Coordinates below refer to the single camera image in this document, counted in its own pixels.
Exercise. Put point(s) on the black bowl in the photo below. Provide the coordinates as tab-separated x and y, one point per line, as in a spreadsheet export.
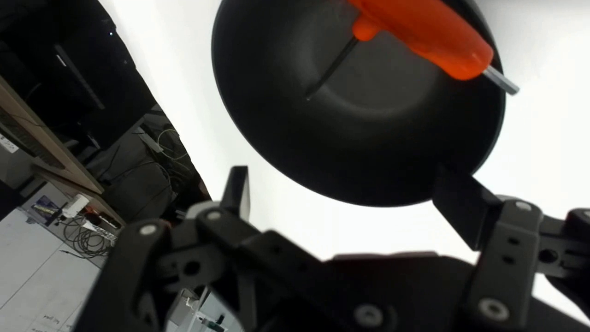
376	131

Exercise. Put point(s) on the orange T-handle wrench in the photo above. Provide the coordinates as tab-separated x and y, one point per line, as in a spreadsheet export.
431	30

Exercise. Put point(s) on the wooden office desk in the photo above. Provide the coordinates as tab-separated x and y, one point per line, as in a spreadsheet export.
48	153

